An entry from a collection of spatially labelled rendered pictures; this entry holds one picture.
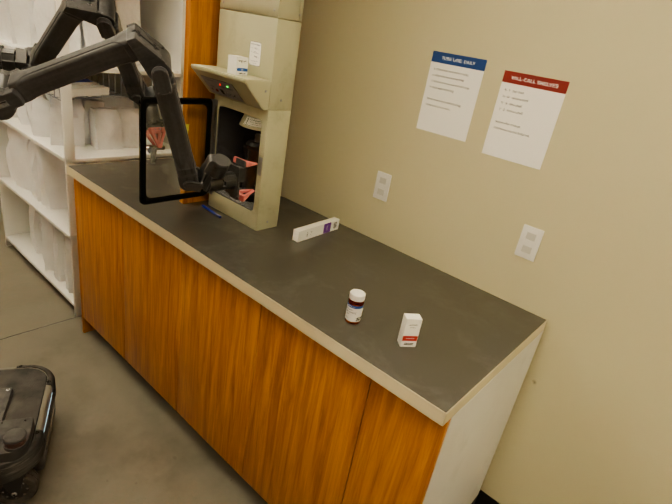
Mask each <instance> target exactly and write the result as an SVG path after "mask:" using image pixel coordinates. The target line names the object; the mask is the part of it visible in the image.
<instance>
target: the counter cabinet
mask: <svg viewBox="0 0 672 504"><path fill-rule="evenodd" d="M74 194H75V211H76V228H77V245H78V262H79V279H80V296H81V313H82V331H83V332H84V333H86V332H89V331H92V330H96V331H97V332H98V333H99V334H100V335H101V336H102V337H103V338H104V339H105V340H106V341H107V342H108V343H109V344H110V345H111V346H112V347H113V348H114V349H115V350H116V351H117V352H118V353H119V354H120V355H121V356H122V357H123V358H124V359H125V360H126V361H127V362H128V363H129V364H130V365H131V366H132V367H133V368H134V369H135V370H136V371H137V372H138V373H139V374H140V375H141V376H142V377H143V378H144V379H145V380H146V381H147V382H148V383H149V384H150V385H151V386H152V387H153V388H154V389H155V390H156V391H157V392H158V393H159V394H160V395H161V397H162V398H163V399H164V400H165V401H166V402H167V403H168V404H169V405H170V406H171V407H172V408H173V409H174V410H175V411H176V412H177V413H178V414H179V415H180V416H181V417H182V418H183V419H184V420H185V421H186V422H187V423H188V424H189V425H190V426H191V427H192V428H193V429H194V430H195V431H196V432H197V433H198V434H199V435H200V436H201V437H202V438H203V439H204V440H205V441H206V442H207V443H208V444H209V445H210V446H211V447H212V448H213V449H214V450H215V451H216V452H217V453H218V454H219V455H220V456H221V457H222V458H223V459H224V460H225V461H226V462H227V463H228V464H229V465H230V466H231V467H232V468H233V469H234V470H235V471H236V472H237V473H238V474H239V475H240V476H241V477H242V478H243V479H244V480H245V481H246V482H247V483H248V484H249V485H250V486H251V487H252V488H253V489H254V490H255V491H256V492H257V493H258V494H259V496H260V497H261V498H262V499H263V500H264V501H265V502H266V503H267V504H475V501H476V499H477V496H478V494H479V491H480V489H481V486H482V484H483V481H484V479H485V476H486V474H487V471H488V469H489V466H490V464H491V461H492V459H493V456H494V454H495V451H496V449H497V446H498V444H499V441H500V439H501V436H502V434H503V431H504V429H505V426H506V424H507V421H508V419H509V416H510V414H511V411H512V409H513V406H514V404H515V401H516V399H517V396H518V394H519V391H520V389H521V386H522V384H523V381H524V379H525V376H526V374H527V371H528V369H529V366H530V364H531V361H532V359H533V356H534V354H535V351H536V349H537V346H538V344H539V341H540V339H541V336H542V334H543V331H544V330H543V331H542V332H541V333H540V334H539V335H538V336H537V337H536V338H535V339H534V340H533V341H532V342H531V343H530V344H529V345H527V346H526V347H525V348H524V349H523V350H522V351H521V352H520V353H519V354H518V355H517V356H516V357H515V358H514V359H513V360H512V361H511V362H510V363H509V364H508V365H506V366H505V367H504V368H503V369H502V370H501V371H500V372H499V373H498V374H497V375H496V376H495V377H494V378H493V379H492V380H491V381H490V382H489V383H488V384H487V385H486V386H484V387H483V388H482V389H481V390H480V391H479V392H478V393H477V394H476V395H475V396H474V397H473V398H472V399H471V400H470V401H469V402H468V403H467V404H466V405H465V406H463V407H462V408H461V409H460V410H459V411H458V412H457V413H456V414H455V415H454V416H453V417H452V418H451V419H450V420H449V421H448V422H447V423H446V424H445V425H444V426H441V425H439V424H438V423H436V422H435V421H433V420H432V419H430V418H429V417H427V416H426V415H424V414H423V413H421V412H420V411H418V410H417V409H415V408H414V407H412V406H411V405H409V404H408V403H406V402H405V401H403V400H402V399H400V398H399V397H397V396H396V395H395V394H393V393H392V392H390V391H389V390H387V389H386V388H384V387H383V386H381V385H380V384H378V383H377V382H375V381H374V380H372V379H371V378H369V377H368V376H366V375H365V374H363V373H362V372H360V371H359V370H357V369H356V368H354V367H353V366H351V365H350V364H348V363H347V362H346V361H344V360H343V359H341V358H340V357H338V356H337V355H335V354H334V353H332V352H331V351H329V350H328V349H326V348H325V347H323V346H322V345H320V344H319V343H317V342H316V341H314V340H313V339H311V338H310V337H308V336H307V335H305V334H304V333H302V332H301V331H300V330H298V329H297V328H295V327H294V326H292V325H291V324H289V323H288V322H286V321H285V320H283V319H282V318H280V317H279V316H277V315H276V314H274V313H273V312H271V311H270V310H268V309H267V308H265V307H264V306H262V305H261V304H259V303H258V302H256V301H255V300H253V299H252V298H251V297H249V296H248V295H246V294H245V293H243V292H242V291H240V290H239V289H237V288H236V287H234V286H233V285H231V284H230V283H228V282H227V281H225V280H224V279H222V278H221V277H219V276H218V275H216V274H215V273H213V272H212V271H210V270H209V269H208V268H206V267H205V266H203V265H202V264H200V263H199V262H197V261H196V260H194V259H193V258H191V257H190V256H188V255H187V254H185V253H184V252H182V251H181V250H179V249H178V248H176V247H175V246H173V245H172V244H170V243H169V242H167V241H166V240H164V239H163V238H162V237H160V236H159V235H157V234H156V233H154V232H153V231H151V230H150V229H148V228H147V227H145V226H144V225H142V224H141V223H139V222H138V221H136V220H135V219H133V218H132V217H130V216H129V215H127V214H126V213H124V212H123V211H121V210H120V209H119V208H117V207H116V206H114V205H113V204H111V203H110V202H108V201H107V200H105V199H104V198H102V197H101V196H99V195H98V194H96V193H95V192H93V191H92V190H90V189H89V188H87V187H86V186H84V185H83V184H81V183H80V182H79V181H77V180H76V179H74Z"/></svg>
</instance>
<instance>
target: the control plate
mask: <svg viewBox="0 0 672 504"><path fill-rule="evenodd" d="M201 77H202V78H203V80H204V81H205V82H206V84H207V85H208V86H209V88H210V89H211V90H212V92H214V93H217V94H220V95H223V96H226V97H229V98H232V99H235V100H238V101H241V102H244V101H243V100H242V98H241V97H240V95H239V94H238V92H237V91H236V89H235V88H234V86H233V85H232V84H229V83H226V82H223V81H219V80H216V79H213V78H210V77H206V76H203V75H201ZM219 83H220V84H221V86H220V85H219ZM226 86H228V88H227V87H226ZM212 88H213V89H214V90H213V89H212ZM216 89H218V90H219V92H217V91H216ZM220 89H222V90H223V91H224V93H225V94H226V92H227V93H228V94H226V95H225V94H223V93H222V92H221V90H220ZM230 93H231V94H232V95H230ZM234 95H236V96H235V97H234Z"/></svg>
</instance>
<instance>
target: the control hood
mask: <svg viewBox="0 0 672 504"><path fill-rule="evenodd" d="M191 68H192V69H193V70H194V72H195V73H196V74H197V76H198V77H199V79H200V80H201V81H202V83H203V84H204V85H205V87H206V88H207V89H208V91H209V92H210V93H213V94H216V95H219V96H222V97H225V98H228V99H231V100H234V101H237V102H240V103H243V104H246V105H249V106H252V107H255V108H258V109H261V110H268V106H269V96H270V86H271V82H270V81H269V80H265V79H262V78H258V77H254V76H251V75H247V76H243V75H234V74H231V73H227V69H226V68H222V67H219V66H212V65H201V64H191ZM201 75H203V76H206V77H210V78H213V79H216V80H219V81H223V82H226V83H229V84H232V85H233V86H234V88H235V89H236V91H237V92H238V94H239V95H240V97H241V98H242V100H243V101H244V102H241V101H238V100H235V99H232V98H229V97H226V96H223V95H220V94H217V93H214V92H212V90H211V89H210V88H209V86H208V85H207V84H206V82H205V81H204V80H203V78H202V77H201Z"/></svg>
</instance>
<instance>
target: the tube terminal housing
mask: <svg viewBox="0 0 672 504"><path fill-rule="evenodd" d="M301 25H302V24H301V23H300V22H294V21H289V20H284V19H279V18H273V17H267V16H261V15H255V14H249V13H243V12H237V11H232V10H226V9H220V16H219V33H218V50H217V66H219V67H222V68H226V69H227V68H228V55H238V56H243V57H247V58H249V51H250V40H251V41H255V42H260V43H262V47H261V58H260V67H257V66H253V65H249V64H248V73H247V75H251V76H254V77H258V78H262V79H265V80H269V81H270V82H271V86H270V96H269V106H268V110H261V109H258V108H255V107H252V106H249V105H246V104H243V103H240V102H237V101H234V100H231V99H228V98H225V97H222V96H219V95H216V94H215V99H216V100H218V111H219V107H227V108H230V109H233V110H236V111H239V112H242V113H244V114H247V115H250V116H253V117H256V118H259V119H260V120H261V123H262V126H261V136H260V147H259V157H262V158H263V161H262V171H261V176H259V175H257V177H256V187H255V197H254V207H253V210H252V211H250V210H248V209H246V208H245V207H243V206H241V205H239V204H237V203H235V202H233V201H231V200H229V199H227V198H225V197H223V196H221V195H219V194H218V193H216V192H215V191H212V194H210V193H209V201H208V205H210V206H211V207H213V208H215V209H217V210H219V211H221V212H222V213H224V214H226V215H228V216H230V217H231V218H233V219H235V220H237V221H239V222H241V223H242V224H244V225H246V226H248V227H250V228H251V229H253V230H255V231H259V230H263V229H267V228H272V227H276V226H277V220H278V213H279V205H280V197H281V189H282V180H283V172H284V164H285V156H286V148H287V139H288V131H289V123H290V115H291V107H292V98H293V90H294V82H295V74H296V66H297V57H298V49H299V41H300V33H301ZM218 111H217V127H218ZM217 127H216V143H217ZM216 143H215V154H216ZM259 157H258V160H259Z"/></svg>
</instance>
